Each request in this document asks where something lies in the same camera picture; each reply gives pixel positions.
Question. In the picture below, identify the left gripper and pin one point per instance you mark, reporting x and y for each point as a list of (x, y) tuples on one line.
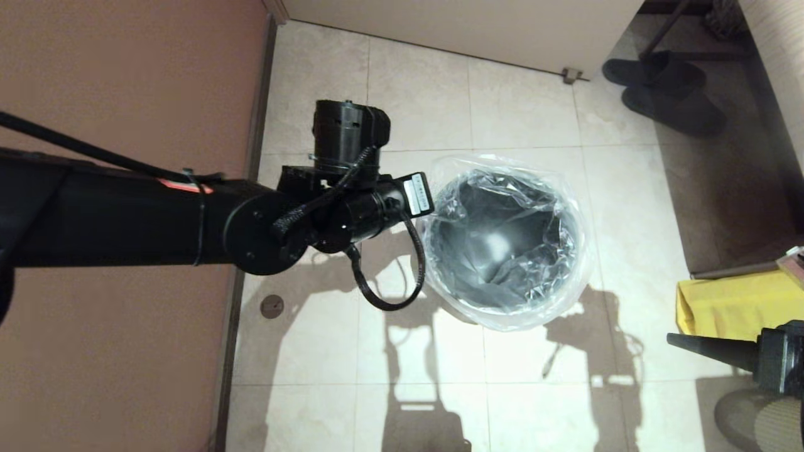
[(418, 194)]

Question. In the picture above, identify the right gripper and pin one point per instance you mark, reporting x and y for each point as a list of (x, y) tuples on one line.
[(782, 358)]

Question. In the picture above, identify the grey round trash bin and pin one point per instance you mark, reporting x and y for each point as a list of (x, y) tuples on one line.
[(490, 238)]

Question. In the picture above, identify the clear plastic trash bag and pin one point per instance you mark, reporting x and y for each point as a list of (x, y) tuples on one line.
[(502, 317)]

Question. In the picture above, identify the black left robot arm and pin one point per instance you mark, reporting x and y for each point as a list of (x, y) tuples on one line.
[(125, 220)]

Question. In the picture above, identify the yellow bag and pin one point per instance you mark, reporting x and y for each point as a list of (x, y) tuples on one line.
[(728, 307)]

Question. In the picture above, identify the metal floor threshold strip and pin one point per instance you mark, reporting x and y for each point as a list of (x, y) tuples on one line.
[(735, 270)]

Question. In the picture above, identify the beige ribbed round object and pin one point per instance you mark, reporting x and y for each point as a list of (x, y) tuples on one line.
[(782, 430)]

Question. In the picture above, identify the white door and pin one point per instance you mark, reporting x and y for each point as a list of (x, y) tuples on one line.
[(471, 25)]

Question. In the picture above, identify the black slipper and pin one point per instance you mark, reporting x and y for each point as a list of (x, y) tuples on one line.
[(653, 74), (675, 113)]

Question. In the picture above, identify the dark furniture leg pole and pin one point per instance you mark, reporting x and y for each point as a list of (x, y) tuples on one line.
[(662, 31)]

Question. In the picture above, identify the beige striped upholstered furniture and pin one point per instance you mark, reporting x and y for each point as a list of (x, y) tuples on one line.
[(779, 63)]

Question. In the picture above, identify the gray fuzzy bundle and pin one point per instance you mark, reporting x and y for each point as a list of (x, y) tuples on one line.
[(722, 19)]

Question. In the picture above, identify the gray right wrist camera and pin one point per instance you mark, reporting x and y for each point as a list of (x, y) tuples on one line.
[(793, 263)]

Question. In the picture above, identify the dark wall baseboard strip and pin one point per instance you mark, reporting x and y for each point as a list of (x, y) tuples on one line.
[(260, 94)]

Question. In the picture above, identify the metal door stop bracket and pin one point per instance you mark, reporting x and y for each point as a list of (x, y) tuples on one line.
[(570, 76)]

